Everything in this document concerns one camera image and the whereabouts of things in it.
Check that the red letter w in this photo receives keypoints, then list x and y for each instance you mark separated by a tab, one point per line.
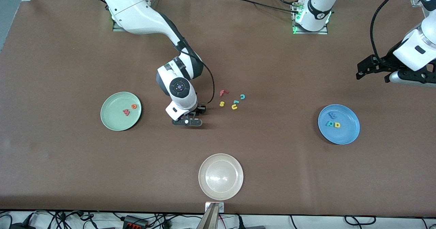
126	112

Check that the blue letter E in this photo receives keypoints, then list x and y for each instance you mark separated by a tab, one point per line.
332	115

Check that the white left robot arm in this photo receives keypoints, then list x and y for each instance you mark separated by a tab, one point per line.
320	4

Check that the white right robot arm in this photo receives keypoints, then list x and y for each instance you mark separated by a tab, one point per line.
136	14

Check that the red letter f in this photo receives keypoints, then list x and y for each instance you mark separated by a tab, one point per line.
222	93

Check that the beige white plate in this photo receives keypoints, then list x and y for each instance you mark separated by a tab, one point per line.
220	177

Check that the light green plate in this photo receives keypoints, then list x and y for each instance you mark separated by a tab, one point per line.
114	120

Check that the blue plate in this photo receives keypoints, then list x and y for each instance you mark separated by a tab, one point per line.
344	135

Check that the black orange connector block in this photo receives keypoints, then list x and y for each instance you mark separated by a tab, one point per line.
134	222

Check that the aluminium frame corner post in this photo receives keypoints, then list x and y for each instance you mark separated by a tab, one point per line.
414	0

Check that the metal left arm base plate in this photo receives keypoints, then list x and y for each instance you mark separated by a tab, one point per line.
325	30

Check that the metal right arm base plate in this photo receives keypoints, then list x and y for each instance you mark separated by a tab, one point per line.
117	27

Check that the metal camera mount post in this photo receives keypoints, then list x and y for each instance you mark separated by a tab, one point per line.
213	218

